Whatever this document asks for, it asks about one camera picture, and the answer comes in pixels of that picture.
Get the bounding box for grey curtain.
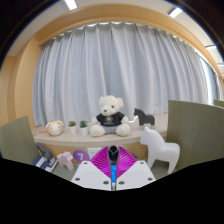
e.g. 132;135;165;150
32;21;224;128

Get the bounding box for ceiling lights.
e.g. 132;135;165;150
63;0;224;68

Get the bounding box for purple round number sign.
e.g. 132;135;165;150
72;149;91;164

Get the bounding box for green desk partition panel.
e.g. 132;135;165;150
0;115;36;165
165;99;224;172

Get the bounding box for dark brown horse figurine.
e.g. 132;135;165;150
133;107;156;128

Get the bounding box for large white horse figurine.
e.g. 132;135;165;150
139;126;181;175

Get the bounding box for cream teddy bear black shirt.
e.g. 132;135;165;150
88;95;132;138

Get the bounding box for pink horse figurine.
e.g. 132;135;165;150
56;151;75;172

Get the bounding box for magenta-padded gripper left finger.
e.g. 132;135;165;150
70;146;113;192

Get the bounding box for small potted plant white pot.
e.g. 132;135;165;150
68;120;78;135
79;120;89;136

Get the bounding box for white wall socket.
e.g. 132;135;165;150
87;147;103;159

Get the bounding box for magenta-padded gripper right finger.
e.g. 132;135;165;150
115;146;157;192

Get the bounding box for white and orange plush toy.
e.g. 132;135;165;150
45;120;65;137

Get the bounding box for beige wooden ledge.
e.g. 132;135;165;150
33;113;169;161

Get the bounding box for grey horse figurine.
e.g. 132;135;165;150
35;142;54;161

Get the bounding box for navy book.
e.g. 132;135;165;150
32;155;58;173

